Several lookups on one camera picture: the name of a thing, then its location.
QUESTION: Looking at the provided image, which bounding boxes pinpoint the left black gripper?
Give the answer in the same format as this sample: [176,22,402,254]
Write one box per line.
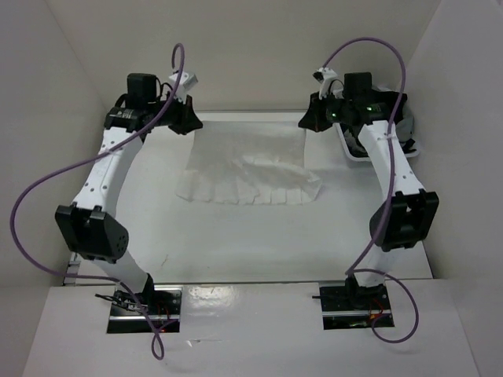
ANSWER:
[147,91,201,135]

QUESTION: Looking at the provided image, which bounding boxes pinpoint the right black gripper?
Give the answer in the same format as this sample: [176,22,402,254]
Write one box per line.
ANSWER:
[301,89,353,133]

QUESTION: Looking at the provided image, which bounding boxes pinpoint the white pleated skirt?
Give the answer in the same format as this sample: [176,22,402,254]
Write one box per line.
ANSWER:
[176,121,322,205]

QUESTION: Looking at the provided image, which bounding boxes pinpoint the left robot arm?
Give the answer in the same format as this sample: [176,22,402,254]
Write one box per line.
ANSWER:
[55,71,203,314]

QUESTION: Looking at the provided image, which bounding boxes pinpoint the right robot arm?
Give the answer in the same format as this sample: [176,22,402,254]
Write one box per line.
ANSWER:
[299,68,439,309]

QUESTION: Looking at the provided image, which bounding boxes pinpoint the white plastic basket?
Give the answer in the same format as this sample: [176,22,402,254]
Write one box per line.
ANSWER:
[337,101,420,162]

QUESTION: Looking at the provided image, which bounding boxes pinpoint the black skirt in basket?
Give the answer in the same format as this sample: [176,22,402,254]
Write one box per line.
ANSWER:
[345,88,417,155]

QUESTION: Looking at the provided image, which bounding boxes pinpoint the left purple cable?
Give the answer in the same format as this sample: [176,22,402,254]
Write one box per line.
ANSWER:
[9,42,185,361]

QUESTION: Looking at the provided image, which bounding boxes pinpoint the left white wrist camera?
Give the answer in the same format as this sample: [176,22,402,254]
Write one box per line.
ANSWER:
[167,71,198,103]

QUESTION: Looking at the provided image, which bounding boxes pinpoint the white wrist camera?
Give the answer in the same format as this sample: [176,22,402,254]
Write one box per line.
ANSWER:
[313,67,339,100]
[167,71,198,103]

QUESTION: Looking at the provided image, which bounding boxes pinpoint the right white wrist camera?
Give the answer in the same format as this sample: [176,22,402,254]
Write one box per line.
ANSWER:
[313,67,339,100]

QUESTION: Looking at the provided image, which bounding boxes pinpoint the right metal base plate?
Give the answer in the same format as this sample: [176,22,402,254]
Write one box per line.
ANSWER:
[312,280,395,330]

